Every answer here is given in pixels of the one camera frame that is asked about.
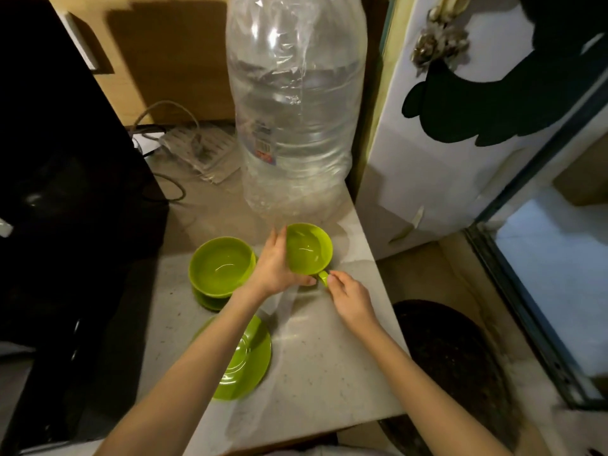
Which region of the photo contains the person's left hand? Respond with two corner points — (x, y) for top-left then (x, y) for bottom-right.
(243, 226), (318, 301)

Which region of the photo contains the person's right hand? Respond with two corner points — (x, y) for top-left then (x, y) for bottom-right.
(326, 270), (383, 336)

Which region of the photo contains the green cup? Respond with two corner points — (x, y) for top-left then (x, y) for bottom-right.
(188, 236), (258, 300)
(284, 222), (334, 288)

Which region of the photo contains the green saucer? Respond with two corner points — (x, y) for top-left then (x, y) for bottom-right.
(192, 313), (272, 401)
(192, 284), (234, 313)

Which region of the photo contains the person's right forearm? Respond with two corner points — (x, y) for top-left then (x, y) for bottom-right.
(360, 322), (514, 456)

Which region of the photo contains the person's left forearm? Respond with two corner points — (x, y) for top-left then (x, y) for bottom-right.
(94, 284), (272, 456)

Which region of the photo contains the black round bin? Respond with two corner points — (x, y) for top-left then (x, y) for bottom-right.
(379, 300), (521, 456)

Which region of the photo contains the white power strip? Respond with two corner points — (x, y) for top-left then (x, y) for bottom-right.
(161, 125), (242, 185)

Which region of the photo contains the white door with black drawing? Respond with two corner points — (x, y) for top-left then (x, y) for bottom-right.
(356, 0), (608, 260)

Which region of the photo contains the large clear water bottle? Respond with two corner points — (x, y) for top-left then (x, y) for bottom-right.
(225, 0), (369, 219)

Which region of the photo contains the white plug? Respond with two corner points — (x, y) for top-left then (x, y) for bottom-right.
(132, 132), (165, 157)

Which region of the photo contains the black coffee machine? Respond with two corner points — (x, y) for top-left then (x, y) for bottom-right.
(0, 0), (170, 456)

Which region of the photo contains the black cable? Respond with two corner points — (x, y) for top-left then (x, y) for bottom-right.
(151, 173), (187, 203)

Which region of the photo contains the dark metal frame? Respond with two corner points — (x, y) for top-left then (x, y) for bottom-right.
(463, 80), (608, 412)

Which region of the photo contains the grey cable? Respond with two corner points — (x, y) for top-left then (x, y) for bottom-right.
(130, 100), (203, 153)

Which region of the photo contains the pale green door frame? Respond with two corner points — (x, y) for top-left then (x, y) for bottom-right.
(349, 0), (419, 200)

